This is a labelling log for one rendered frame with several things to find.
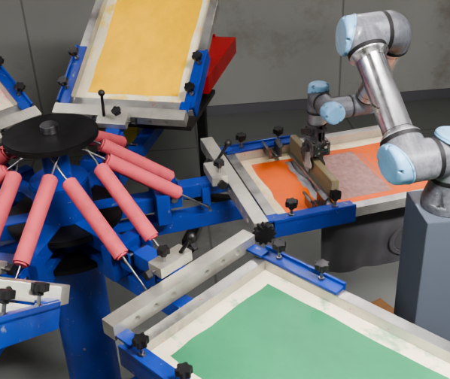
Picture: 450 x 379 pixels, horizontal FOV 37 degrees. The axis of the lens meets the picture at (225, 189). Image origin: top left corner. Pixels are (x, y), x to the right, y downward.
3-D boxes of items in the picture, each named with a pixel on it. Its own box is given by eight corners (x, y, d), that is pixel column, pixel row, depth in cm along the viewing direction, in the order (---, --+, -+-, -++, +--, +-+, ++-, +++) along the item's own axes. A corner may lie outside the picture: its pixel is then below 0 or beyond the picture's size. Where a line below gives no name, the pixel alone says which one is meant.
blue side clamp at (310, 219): (349, 214, 242) (350, 197, 239) (355, 221, 238) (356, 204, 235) (269, 230, 235) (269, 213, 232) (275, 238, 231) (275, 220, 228)
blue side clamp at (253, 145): (291, 149, 289) (291, 134, 285) (296, 154, 285) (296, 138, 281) (223, 161, 282) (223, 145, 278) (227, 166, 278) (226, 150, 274)
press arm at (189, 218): (379, 183, 276) (381, 171, 273) (387, 190, 271) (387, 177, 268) (71, 244, 248) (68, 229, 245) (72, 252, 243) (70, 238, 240)
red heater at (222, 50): (157, 52, 388) (155, 31, 382) (236, 55, 378) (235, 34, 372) (119, 92, 337) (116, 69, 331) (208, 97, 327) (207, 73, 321)
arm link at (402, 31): (418, -2, 202) (368, 95, 245) (384, 1, 200) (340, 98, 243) (433, 28, 197) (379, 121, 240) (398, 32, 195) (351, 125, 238)
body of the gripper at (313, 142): (311, 159, 250) (312, 129, 243) (302, 149, 257) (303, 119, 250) (330, 156, 252) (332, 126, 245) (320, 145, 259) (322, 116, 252)
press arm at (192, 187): (222, 184, 255) (221, 172, 252) (226, 192, 250) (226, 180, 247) (177, 192, 251) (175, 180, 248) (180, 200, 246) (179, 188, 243)
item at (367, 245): (417, 256, 278) (426, 179, 260) (428, 268, 271) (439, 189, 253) (311, 280, 267) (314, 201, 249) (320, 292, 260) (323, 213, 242)
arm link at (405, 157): (451, 168, 180) (385, 1, 199) (400, 177, 176) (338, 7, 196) (433, 186, 191) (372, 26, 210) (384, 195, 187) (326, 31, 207)
